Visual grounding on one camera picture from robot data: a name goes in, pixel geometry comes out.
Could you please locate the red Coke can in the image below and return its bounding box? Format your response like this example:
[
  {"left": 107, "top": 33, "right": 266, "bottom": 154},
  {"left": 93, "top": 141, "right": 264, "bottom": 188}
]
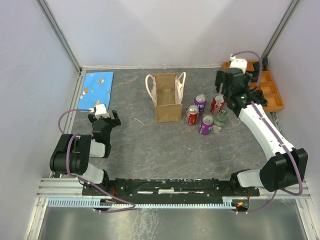
[
  {"left": 210, "top": 94, "right": 225, "bottom": 115},
  {"left": 185, "top": 105, "right": 200, "bottom": 126}
]

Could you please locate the purple Fanta can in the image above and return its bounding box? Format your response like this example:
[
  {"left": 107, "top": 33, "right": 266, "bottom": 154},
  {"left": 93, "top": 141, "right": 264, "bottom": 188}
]
[
  {"left": 198, "top": 115, "right": 214, "bottom": 136},
  {"left": 194, "top": 94, "right": 207, "bottom": 114}
]

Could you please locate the clear green glass bottle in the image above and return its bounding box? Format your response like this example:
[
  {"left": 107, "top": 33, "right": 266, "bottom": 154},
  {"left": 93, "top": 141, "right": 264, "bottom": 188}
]
[{"left": 212, "top": 109, "right": 227, "bottom": 132}]

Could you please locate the brown canvas tote bag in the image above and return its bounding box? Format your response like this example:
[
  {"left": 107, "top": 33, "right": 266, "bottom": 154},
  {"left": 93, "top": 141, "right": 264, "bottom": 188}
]
[{"left": 145, "top": 72, "right": 187, "bottom": 123}]

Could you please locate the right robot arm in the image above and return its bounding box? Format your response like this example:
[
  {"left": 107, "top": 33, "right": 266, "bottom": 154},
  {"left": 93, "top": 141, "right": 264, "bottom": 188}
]
[{"left": 215, "top": 68, "right": 308, "bottom": 196}]

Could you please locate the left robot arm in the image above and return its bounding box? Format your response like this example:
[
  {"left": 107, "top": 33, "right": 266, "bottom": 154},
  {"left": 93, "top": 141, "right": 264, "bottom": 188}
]
[{"left": 49, "top": 110, "right": 121, "bottom": 195}]

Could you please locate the black rolled belt lower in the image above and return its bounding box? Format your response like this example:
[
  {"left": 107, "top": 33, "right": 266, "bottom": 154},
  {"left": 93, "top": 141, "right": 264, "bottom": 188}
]
[{"left": 253, "top": 89, "right": 268, "bottom": 107}]

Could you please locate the blue patterned cloth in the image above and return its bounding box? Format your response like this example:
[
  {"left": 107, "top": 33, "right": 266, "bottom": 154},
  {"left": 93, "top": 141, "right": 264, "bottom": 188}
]
[{"left": 77, "top": 71, "right": 114, "bottom": 109}]

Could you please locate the orange compartment tray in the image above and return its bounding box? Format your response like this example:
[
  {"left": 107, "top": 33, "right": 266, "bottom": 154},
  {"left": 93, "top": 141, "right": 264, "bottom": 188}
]
[{"left": 222, "top": 60, "right": 285, "bottom": 112}]

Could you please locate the green rolled tie corner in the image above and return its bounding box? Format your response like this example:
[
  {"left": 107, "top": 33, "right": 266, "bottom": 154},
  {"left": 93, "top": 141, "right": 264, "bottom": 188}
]
[{"left": 252, "top": 56, "right": 268, "bottom": 72}]

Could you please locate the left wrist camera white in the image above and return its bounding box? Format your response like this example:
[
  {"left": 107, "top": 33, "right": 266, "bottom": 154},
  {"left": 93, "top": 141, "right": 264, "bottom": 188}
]
[{"left": 89, "top": 104, "right": 110, "bottom": 119}]

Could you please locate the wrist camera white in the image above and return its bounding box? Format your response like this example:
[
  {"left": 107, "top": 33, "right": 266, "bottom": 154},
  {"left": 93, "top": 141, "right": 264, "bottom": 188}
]
[
  {"left": 89, "top": 104, "right": 110, "bottom": 119},
  {"left": 229, "top": 54, "right": 248, "bottom": 74}
]

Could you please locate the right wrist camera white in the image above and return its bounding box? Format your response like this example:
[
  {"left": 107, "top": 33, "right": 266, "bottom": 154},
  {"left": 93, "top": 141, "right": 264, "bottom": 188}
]
[{"left": 229, "top": 54, "right": 248, "bottom": 74}]

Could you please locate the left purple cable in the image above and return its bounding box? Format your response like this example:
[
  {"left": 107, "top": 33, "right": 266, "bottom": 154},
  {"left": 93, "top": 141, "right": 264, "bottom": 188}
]
[{"left": 57, "top": 108, "right": 137, "bottom": 214}]

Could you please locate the purple cable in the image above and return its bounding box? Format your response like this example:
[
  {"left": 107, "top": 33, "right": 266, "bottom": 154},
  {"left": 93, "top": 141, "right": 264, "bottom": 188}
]
[
  {"left": 231, "top": 50, "right": 305, "bottom": 215},
  {"left": 57, "top": 108, "right": 137, "bottom": 214}
]

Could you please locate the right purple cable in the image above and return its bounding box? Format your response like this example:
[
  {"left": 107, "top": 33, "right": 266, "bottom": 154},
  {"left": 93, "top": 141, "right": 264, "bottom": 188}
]
[{"left": 231, "top": 50, "right": 305, "bottom": 215}]

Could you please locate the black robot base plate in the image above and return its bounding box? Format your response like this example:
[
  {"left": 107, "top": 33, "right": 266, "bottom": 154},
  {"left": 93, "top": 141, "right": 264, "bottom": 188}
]
[{"left": 82, "top": 178, "right": 260, "bottom": 205}]

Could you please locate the aluminium frame rail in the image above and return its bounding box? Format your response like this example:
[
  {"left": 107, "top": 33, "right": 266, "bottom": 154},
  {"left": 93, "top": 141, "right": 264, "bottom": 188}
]
[{"left": 37, "top": 178, "right": 311, "bottom": 199}]

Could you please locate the blue slotted cable duct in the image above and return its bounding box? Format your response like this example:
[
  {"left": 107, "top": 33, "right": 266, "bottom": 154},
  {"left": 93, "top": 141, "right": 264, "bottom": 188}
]
[{"left": 47, "top": 197, "right": 238, "bottom": 208}]

